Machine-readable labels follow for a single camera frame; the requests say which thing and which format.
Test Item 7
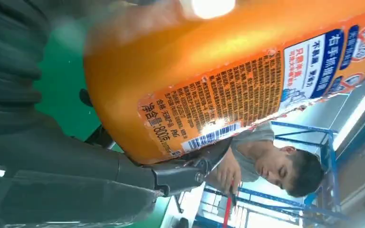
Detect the ceiling light strip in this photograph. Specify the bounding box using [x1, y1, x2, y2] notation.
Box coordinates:
[332, 91, 365, 152]

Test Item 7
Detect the person's hand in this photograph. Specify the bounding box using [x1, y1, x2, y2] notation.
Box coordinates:
[215, 147, 243, 196]

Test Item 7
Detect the blue metal shelving rack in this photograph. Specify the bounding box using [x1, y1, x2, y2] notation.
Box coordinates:
[195, 100, 365, 228]

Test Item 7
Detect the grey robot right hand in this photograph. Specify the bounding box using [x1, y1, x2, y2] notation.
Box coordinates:
[0, 108, 233, 228]

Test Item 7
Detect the person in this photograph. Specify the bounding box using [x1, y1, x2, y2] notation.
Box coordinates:
[204, 121, 326, 199]

